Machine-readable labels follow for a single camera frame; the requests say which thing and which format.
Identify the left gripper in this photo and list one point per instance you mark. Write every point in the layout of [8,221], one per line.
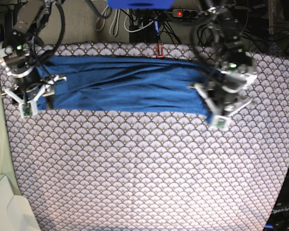
[225,87]

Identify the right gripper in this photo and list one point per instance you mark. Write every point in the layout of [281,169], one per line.
[24,75]

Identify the blue T-shirt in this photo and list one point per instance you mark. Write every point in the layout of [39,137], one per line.
[127,84]

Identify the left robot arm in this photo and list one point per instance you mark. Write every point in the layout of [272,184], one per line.
[232,70]

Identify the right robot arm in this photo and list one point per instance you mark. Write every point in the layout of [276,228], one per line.
[19,58]

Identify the red table clamp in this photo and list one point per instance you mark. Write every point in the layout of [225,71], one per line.
[159,51]

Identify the fan-patterned tablecloth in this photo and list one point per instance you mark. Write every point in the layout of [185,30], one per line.
[89,170]

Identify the blue box top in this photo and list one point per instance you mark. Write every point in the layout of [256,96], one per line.
[140,4]

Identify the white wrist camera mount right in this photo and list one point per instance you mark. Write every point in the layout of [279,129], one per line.
[26,100]

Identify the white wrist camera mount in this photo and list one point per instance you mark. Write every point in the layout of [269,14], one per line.
[26,100]
[216,119]

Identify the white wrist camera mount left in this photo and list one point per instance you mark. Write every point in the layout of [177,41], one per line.
[216,119]

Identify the black power strip red switch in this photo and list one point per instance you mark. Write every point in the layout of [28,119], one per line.
[184,14]

